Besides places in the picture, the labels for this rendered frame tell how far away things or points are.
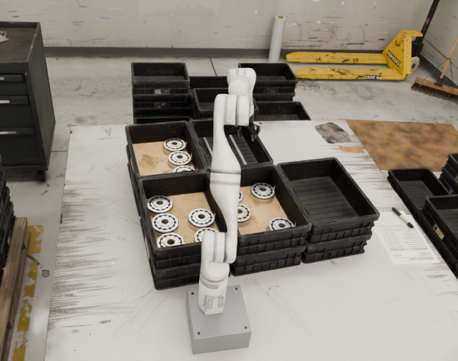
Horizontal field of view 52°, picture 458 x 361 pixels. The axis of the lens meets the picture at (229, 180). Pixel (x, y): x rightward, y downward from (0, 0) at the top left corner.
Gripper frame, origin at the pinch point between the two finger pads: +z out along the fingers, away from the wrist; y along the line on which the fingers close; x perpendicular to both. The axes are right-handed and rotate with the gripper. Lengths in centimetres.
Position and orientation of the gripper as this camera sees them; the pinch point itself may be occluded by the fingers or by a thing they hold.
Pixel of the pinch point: (246, 135)
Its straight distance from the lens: 196.8
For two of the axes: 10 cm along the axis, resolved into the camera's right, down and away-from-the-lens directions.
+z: 0.9, 5.9, 8.0
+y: -8.9, -3.1, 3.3
